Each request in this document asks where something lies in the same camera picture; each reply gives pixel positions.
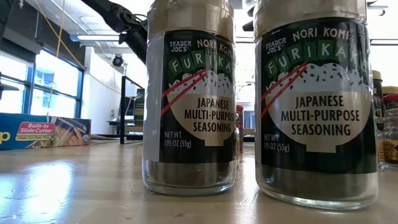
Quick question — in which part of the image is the round black wall camera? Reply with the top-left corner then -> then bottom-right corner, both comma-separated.
111,54 -> 129,69

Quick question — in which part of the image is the yellow hanging cable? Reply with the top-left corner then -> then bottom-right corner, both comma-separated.
33,0 -> 123,96

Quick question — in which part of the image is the blue-framed window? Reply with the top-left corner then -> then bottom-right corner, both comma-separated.
0,46 -> 85,119

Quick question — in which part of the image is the blue plastic wrap box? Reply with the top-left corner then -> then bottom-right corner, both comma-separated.
0,112 -> 92,151

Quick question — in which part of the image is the green-lid oregano glass jar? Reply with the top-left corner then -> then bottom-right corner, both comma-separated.
133,88 -> 146,127

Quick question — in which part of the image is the furikake seasoning glass jar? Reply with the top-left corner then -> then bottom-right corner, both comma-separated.
253,0 -> 379,212
142,0 -> 237,197

